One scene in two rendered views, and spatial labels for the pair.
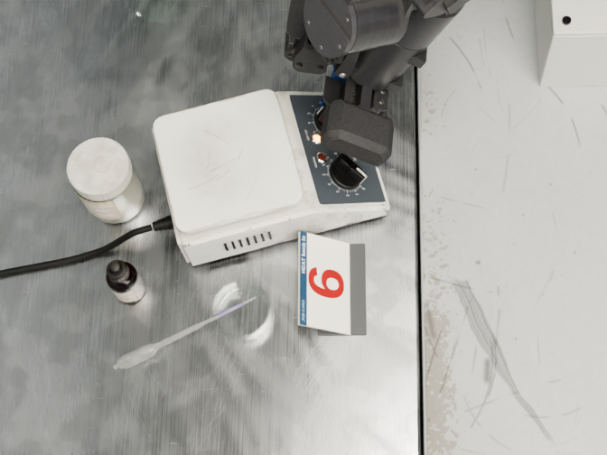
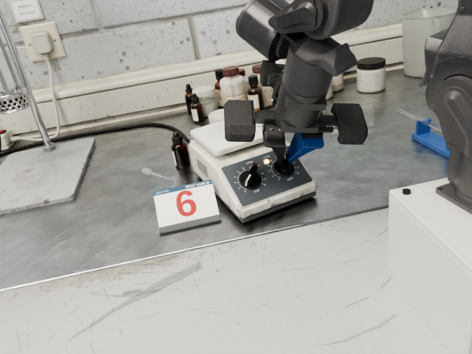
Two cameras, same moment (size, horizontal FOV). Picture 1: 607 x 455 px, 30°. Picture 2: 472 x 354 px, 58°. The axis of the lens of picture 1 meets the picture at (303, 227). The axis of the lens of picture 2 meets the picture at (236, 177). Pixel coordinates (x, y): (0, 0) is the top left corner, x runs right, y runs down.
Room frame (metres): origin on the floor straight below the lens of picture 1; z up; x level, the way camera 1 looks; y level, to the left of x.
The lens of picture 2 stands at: (0.24, -0.56, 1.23)
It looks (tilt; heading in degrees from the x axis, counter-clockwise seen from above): 27 degrees down; 73
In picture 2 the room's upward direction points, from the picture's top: 9 degrees counter-clockwise
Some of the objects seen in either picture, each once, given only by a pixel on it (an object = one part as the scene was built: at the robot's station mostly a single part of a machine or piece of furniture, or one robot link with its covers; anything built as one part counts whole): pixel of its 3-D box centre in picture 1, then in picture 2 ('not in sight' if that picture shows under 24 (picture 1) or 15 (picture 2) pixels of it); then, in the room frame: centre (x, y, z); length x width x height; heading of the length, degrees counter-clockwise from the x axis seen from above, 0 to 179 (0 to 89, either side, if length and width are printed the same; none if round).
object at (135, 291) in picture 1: (122, 277); (179, 148); (0.37, 0.17, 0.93); 0.03 x 0.03 x 0.07
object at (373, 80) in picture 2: not in sight; (371, 74); (0.89, 0.30, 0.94); 0.07 x 0.07 x 0.07
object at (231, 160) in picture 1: (227, 160); (234, 133); (0.44, 0.06, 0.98); 0.12 x 0.12 x 0.01; 4
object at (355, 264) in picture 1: (332, 283); (186, 206); (0.33, -0.02, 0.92); 0.09 x 0.06 x 0.04; 169
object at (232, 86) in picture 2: not in sight; (233, 90); (0.56, 0.40, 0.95); 0.06 x 0.06 x 0.11
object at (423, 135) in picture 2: not in sight; (437, 136); (0.77, -0.04, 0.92); 0.10 x 0.03 x 0.04; 83
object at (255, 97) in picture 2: not in sight; (255, 94); (0.60, 0.36, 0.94); 0.04 x 0.04 x 0.09
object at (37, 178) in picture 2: not in sight; (37, 173); (0.10, 0.33, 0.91); 0.30 x 0.20 x 0.01; 78
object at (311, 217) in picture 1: (259, 171); (245, 161); (0.44, 0.03, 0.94); 0.22 x 0.13 x 0.08; 94
